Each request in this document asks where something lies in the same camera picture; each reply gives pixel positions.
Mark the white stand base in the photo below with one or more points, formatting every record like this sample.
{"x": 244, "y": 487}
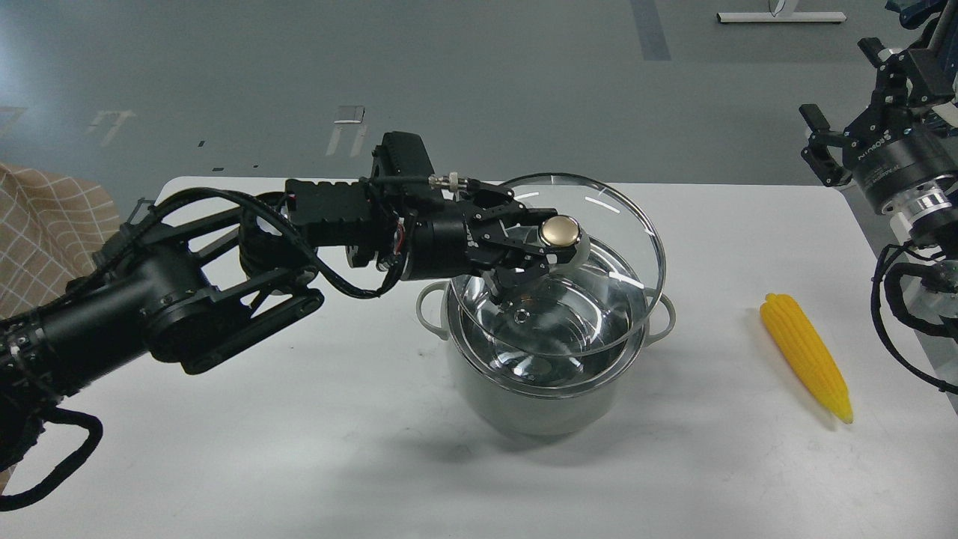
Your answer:
{"x": 781, "y": 12}

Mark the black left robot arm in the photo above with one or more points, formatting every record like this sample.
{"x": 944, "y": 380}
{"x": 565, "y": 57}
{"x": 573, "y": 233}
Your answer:
{"x": 210, "y": 272}

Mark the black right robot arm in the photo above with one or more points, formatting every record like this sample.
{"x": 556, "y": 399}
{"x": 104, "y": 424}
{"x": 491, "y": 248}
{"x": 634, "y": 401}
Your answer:
{"x": 916, "y": 279}

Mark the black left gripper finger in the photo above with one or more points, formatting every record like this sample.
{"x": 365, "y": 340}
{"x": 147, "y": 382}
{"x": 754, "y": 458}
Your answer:
{"x": 489, "y": 210}
{"x": 506, "y": 265}

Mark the grey steel cooking pot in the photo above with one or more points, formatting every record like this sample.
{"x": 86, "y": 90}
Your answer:
{"x": 548, "y": 361}

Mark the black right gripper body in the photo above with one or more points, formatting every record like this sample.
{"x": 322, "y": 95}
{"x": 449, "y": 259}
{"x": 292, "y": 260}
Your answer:
{"x": 886, "y": 159}

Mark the glass pot lid gold knob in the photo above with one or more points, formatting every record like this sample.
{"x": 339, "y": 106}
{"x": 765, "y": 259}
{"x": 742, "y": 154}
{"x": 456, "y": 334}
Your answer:
{"x": 591, "y": 247}

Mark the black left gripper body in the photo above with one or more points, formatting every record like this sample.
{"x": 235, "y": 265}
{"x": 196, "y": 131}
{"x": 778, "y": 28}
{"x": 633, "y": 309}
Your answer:
{"x": 442, "y": 244}

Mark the beige checkered cloth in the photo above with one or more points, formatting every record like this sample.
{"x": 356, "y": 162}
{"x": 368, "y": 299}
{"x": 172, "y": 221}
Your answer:
{"x": 51, "y": 225}

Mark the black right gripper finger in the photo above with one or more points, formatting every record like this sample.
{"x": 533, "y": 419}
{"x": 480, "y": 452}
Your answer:
{"x": 817, "y": 151}
{"x": 926, "y": 70}

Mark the yellow corn cob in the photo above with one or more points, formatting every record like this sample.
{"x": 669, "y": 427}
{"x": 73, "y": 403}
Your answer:
{"x": 807, "y": 354}

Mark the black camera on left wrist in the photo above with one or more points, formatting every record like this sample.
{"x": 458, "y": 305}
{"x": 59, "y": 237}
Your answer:
{"x": 401, "y": 165}

